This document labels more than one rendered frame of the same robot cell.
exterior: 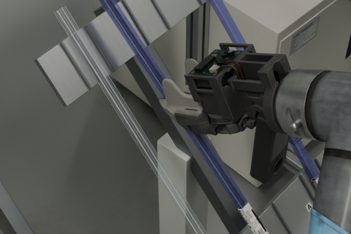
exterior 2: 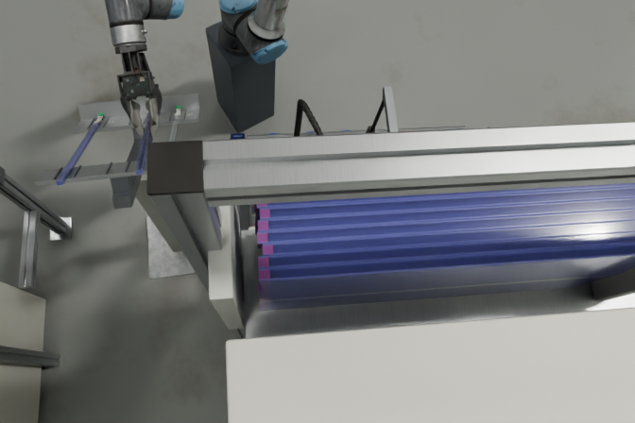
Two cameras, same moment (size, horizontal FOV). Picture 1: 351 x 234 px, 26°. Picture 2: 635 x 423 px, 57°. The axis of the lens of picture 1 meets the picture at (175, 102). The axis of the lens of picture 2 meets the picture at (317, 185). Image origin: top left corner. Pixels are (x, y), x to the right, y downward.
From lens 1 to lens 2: 124 cm
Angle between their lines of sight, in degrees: 61
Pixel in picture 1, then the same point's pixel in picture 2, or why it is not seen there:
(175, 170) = not seen: hidden behind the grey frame
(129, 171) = (96, 386)
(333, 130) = (143, 7)
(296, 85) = (132, 31)
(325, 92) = (131, 14)
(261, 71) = (135, 48)
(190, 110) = (153, 106)
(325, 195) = (165, 4)
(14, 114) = not seen: outside the picture
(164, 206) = not seen: hidden behind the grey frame
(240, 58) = (129, 72)
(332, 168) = (156, 2)
